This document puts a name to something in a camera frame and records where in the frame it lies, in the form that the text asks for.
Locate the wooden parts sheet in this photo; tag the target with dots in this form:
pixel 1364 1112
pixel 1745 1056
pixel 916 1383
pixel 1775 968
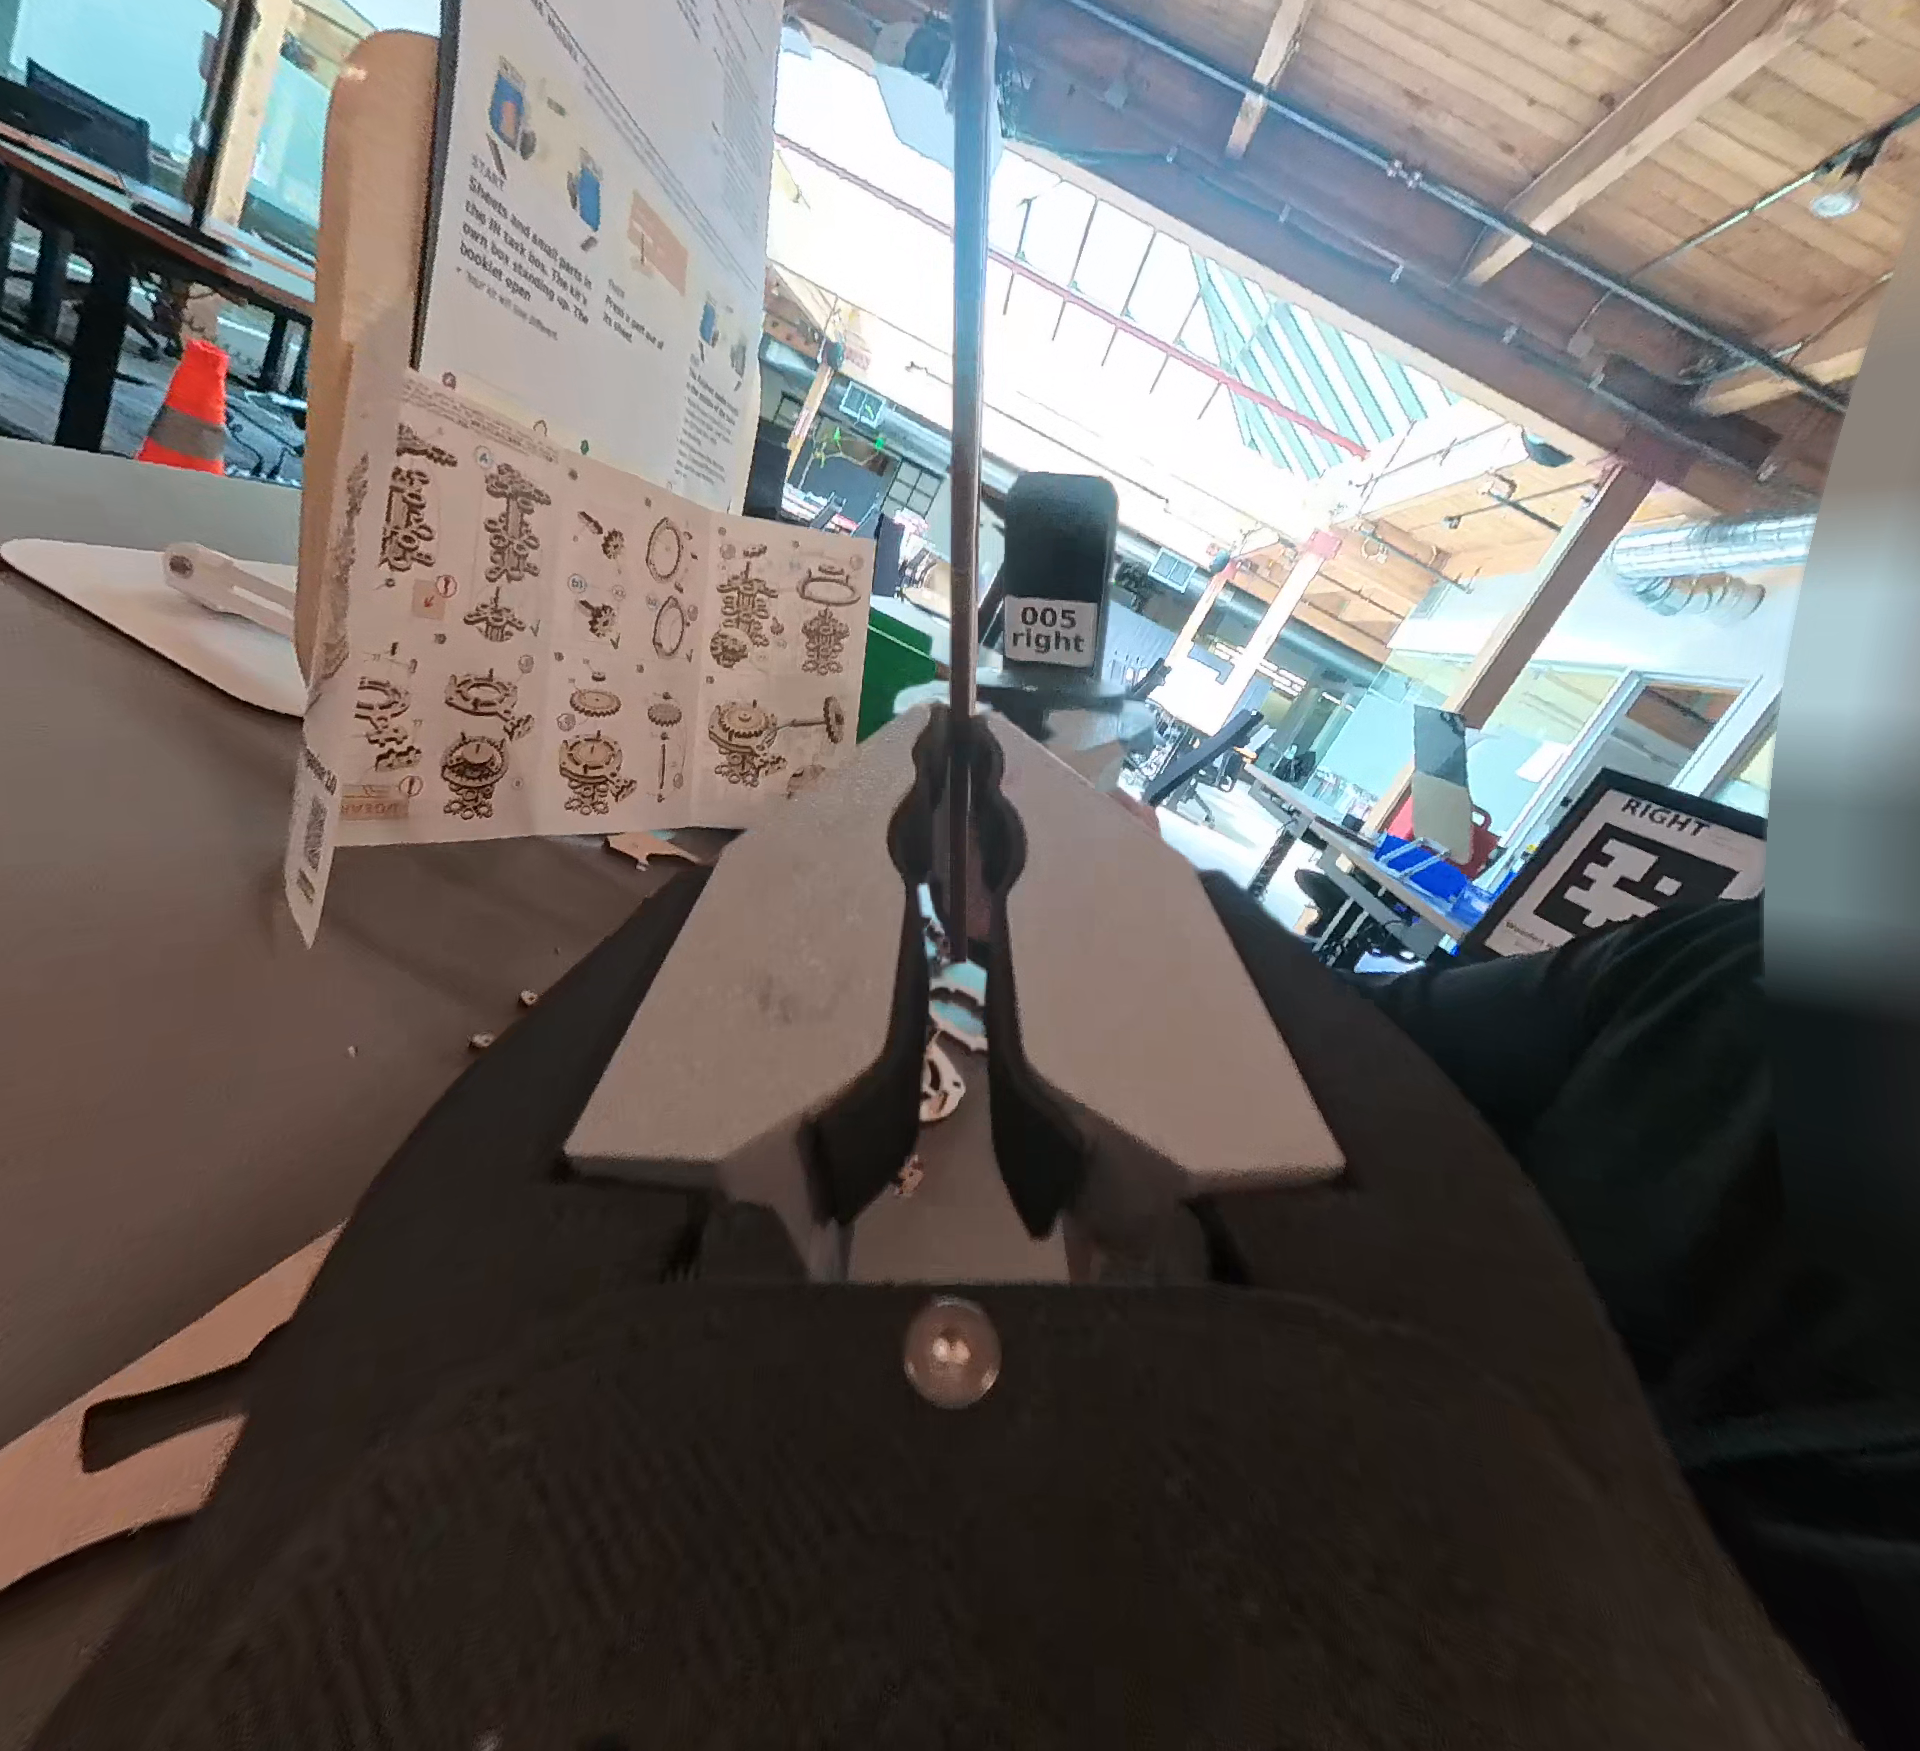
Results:
pixel 971 282

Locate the orange traffic cone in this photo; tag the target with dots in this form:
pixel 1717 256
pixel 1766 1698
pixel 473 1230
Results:
pixel 188 409

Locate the white mat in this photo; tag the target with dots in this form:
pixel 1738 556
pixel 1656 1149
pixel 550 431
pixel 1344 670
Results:
pixel 89 597

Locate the white instruction poster board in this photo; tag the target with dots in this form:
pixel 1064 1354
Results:
pixel 599 55

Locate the black white tag sign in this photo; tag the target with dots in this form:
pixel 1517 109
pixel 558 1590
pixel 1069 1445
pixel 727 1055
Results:
pixel 1636 880

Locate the silver air duct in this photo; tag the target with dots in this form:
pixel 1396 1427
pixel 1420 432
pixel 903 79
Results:
pixel 1712 565

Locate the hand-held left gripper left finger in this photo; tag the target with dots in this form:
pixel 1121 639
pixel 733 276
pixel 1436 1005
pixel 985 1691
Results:
pixel 750 1018

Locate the white flat wooden part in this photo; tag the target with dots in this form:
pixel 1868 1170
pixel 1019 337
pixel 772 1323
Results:
pixel 211 574

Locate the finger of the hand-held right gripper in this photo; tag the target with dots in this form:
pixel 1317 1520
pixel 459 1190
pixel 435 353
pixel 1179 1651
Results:
pixel 1106 747

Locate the person's right forearm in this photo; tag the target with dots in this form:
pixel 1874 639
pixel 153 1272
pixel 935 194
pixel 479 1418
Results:
pixel 1576 1105

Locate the wooden office desk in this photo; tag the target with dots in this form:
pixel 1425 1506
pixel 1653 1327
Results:
pixel 60 154

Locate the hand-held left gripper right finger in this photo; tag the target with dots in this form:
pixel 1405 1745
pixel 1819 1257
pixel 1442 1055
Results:
pixel 1155 1032

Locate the ceiling spotlight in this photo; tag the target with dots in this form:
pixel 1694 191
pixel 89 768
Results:
pixel 1839 191

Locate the large wooden offcut sheet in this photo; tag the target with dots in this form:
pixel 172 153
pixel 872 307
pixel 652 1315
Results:
pixel 46 1484

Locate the green plastic bin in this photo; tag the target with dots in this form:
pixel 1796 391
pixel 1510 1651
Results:
pixel 893 670

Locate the black monitor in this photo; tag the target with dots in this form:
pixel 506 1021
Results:
pixel 89 118

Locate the small wooden part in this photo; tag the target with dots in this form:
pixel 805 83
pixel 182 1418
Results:
pixel 646 849

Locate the plywood backing board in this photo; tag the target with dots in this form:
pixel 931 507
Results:
pixel 361 282

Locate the folded instruction booklet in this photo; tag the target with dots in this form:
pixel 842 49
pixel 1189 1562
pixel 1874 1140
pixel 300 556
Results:
pixel 599 670

